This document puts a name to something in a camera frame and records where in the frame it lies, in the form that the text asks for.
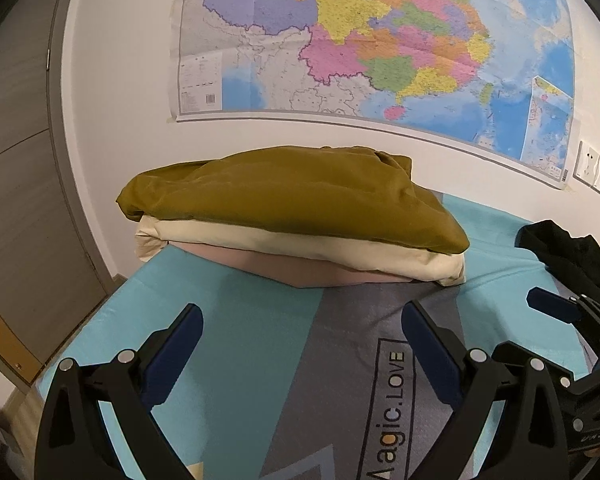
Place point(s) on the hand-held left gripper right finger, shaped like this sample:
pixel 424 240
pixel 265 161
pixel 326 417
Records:
pixel 425 345

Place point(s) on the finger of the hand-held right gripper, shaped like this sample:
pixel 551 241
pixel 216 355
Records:
pixel 555 305
pixel 555 367

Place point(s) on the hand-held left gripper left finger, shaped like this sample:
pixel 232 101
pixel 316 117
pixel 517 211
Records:
pixel 175 350

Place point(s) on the olive brown jacket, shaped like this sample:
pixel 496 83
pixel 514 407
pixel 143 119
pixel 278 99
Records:
pixel 280 200

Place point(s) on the black garment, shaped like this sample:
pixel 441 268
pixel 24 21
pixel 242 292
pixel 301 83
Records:
pixel 570 255

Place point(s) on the teal grey printed bedsheet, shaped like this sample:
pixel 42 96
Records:
pixel 290 340

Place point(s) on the pink garment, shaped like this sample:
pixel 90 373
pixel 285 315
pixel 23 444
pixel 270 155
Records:
pixel 280 270

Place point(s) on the cream garment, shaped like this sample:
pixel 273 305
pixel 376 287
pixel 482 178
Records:
pixel 330 250

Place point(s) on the grey door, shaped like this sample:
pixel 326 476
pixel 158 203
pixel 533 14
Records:
pixel 25 210

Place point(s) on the colourful wall map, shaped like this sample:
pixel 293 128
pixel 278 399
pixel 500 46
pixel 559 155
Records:
pixel 380 60

